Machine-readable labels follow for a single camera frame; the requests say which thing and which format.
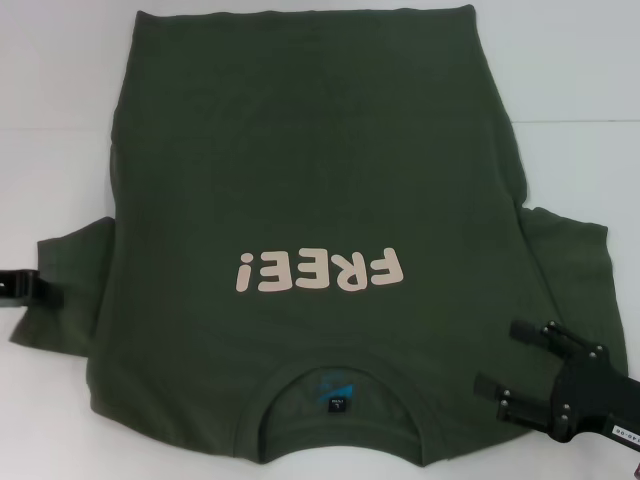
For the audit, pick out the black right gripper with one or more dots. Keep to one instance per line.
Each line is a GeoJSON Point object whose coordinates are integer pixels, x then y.
{"type": "Point", "coordinates": [585, 390]}

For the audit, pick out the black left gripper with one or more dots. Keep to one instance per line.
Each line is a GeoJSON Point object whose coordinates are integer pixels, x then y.
{"type": "Point", "coordinates": [17, 287]}

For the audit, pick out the dark green FREE t-shirt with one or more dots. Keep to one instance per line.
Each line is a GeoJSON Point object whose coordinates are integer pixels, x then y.
{"type": "Point", "coordinates": [320, 175]}

